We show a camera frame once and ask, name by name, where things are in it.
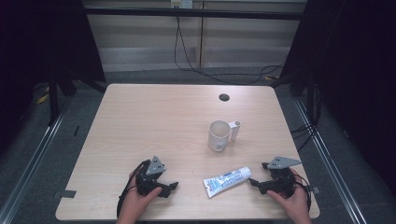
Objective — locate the black metal stand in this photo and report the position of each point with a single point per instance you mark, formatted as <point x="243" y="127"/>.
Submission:
<point x="53" y="99"/>

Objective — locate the metal floor rail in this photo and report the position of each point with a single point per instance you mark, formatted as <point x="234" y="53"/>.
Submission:
<point x="333" y="168"/>
<point x="29" y="168"/>

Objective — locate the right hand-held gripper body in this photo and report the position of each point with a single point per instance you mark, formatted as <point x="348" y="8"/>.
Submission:
<point x="280" y="183"/>

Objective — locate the white cup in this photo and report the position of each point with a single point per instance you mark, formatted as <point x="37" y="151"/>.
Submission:
<point x="218" y="141"/>

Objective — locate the person's right hand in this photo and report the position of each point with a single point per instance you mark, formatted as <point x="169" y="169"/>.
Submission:
<point x="295" y="205"/>

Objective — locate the person's left hand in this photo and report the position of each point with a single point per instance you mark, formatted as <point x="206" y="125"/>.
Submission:
<point x="134" y="207"/>

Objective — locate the grey tape strip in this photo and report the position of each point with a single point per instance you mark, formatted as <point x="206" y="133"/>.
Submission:
<point x="315" y="190"/>
<point x="64" y="194"/>

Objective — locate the white power outlet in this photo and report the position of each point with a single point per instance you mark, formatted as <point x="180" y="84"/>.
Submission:
<point x="182" y="3"/>

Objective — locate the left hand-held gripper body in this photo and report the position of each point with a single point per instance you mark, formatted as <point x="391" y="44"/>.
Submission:
<point x="154" y="168"/>

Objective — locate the yellow object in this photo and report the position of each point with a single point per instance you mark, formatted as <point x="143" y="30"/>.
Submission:
<point x="43" y="98"/>

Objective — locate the dark curtain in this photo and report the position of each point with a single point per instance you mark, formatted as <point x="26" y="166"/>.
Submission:
<point x="355" y="77"/>
<point x="40" y="40"/>

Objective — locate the black horizontal metal bar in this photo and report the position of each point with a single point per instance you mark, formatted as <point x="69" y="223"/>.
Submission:
<point x="193" y="13"/>

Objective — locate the white toothpaste tube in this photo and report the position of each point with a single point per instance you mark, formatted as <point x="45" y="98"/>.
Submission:
<point x="227" y="181"/>

